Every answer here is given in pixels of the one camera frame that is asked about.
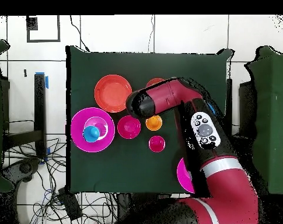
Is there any small red plastic bowl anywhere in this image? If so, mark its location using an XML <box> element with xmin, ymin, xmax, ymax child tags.
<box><xmin>117</xmin><ymin>115</ymin><xmax>142</xmax><ymax>140</ymax></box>

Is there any large orange plastic bowl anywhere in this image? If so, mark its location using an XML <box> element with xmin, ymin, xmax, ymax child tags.
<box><xmin>94</xmin><ymin>74</ymin><xmax>133</xmax><ymax>114</ymax></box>

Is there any blue plastic cup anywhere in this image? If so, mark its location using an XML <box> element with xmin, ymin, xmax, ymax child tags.
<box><xmin>82</xmin><ymin>125</ymin><xmax>101</xmax><ymax>144</ymax></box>

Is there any orange plastic cup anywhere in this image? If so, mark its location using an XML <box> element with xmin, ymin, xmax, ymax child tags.
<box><xmin>145</xmin><ymin>114</ymin><xmax>163</xmax><ymax>132</ymax></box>

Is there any red plastic cup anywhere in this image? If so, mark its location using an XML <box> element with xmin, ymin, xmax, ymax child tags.
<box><xmin>148</xmin><ymin>135</ymin><xmax>166</xmax><ymax>153</ymax></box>

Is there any small orange plastic bowl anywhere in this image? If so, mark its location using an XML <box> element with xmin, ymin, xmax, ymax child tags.
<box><xmin>145</xmin><ymin>77</ymin><xmax>165</xmax><ymax>88</ymax></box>

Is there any dark green tablecloth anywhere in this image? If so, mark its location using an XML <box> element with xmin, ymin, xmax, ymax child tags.
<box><xmin>65</xmin><ymin>45</ymin><xmax>235</xmax><ymax>196</ymax></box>

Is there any large pink plastic bowl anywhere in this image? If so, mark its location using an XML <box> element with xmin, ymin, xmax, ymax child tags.
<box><xmin>70</xmin><ymin>107</ymin><xmax>116</xmax><ymax>153</ymax></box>
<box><xmin>176</xmin><ymin>157</ymin><xmax>195</xmax><ymax>194</ymax></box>

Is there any black metal stand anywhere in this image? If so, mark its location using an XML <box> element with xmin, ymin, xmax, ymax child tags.
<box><xmin>225</xmin><ymin>78</ymin><xmax>233</xmax><ymax>138</ymax></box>
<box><xmin>2</xmin><ymin>73</ymin><xmax>47</xmax><ymax>159</ymax></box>

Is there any black power strip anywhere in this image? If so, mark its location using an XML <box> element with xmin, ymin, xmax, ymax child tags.
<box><xmin>57</xmin><ymin>187</ymin><xmax>83</xmax><ymax>221</ymax></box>

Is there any grey office chair base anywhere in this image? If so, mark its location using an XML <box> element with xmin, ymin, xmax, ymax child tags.
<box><xmin>1</xmin><ymin>157</ymin><xmax>41</xmax><ymax>185</ymax></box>

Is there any tangle of floor cables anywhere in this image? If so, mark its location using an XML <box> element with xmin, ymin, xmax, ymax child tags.
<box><xmin>3</xmin><ymin>137</ymin><xmax>118</xmax><ymax>224</ymax></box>

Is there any thin black floor cable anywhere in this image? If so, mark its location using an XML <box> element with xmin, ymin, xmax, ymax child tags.
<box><xmin>69</xmin><ymin>15</ymin><xmax>90</xmax><ymax>53</ymax></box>

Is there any black square floor frame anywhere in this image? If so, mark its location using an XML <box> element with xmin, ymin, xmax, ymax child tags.
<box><xmin>26</xmin><ymin>15</ymin><xmax>61</xmax><ymax>43</ymax></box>

